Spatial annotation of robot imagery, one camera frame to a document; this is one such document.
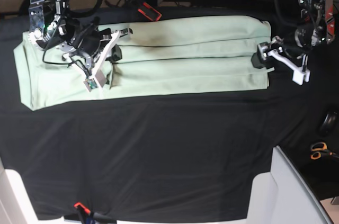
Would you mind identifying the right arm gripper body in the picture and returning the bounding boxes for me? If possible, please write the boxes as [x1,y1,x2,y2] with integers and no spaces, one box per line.
[34,17,111,73]

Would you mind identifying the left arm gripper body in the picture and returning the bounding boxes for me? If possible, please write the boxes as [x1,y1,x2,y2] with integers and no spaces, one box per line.
[283,23,315,59]

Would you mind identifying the light green T-shirt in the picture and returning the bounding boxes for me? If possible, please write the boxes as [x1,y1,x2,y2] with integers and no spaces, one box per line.
[13,16,271,111]

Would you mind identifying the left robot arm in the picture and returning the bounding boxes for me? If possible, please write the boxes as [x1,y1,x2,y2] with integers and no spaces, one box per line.
[251,0,335,85]

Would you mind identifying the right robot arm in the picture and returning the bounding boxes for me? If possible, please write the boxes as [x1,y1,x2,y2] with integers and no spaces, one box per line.
[28,0,132,92]

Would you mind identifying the red and black clamp tool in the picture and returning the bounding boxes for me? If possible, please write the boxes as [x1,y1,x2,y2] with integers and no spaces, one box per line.
[130,0,162,22]

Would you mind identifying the black table cloth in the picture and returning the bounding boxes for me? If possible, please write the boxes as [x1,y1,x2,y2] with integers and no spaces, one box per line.
[1,7,338,223]

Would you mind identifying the red and black clamp bottom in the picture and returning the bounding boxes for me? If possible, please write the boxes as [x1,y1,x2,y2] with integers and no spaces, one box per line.
[74,202,117,224]

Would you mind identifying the orange handled scissors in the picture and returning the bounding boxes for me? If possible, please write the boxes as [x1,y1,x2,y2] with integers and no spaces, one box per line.
[310,142,338,160]

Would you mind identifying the white table frame right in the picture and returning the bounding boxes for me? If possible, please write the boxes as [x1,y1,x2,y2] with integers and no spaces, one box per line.
[246,146,332,223]

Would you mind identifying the white table frame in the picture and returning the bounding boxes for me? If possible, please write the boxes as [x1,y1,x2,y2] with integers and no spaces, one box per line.
[1,165,65,223]
[246,146,332,223]

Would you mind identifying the white table frame left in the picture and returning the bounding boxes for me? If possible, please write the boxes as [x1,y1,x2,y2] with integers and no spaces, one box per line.
[1,165,65,223]

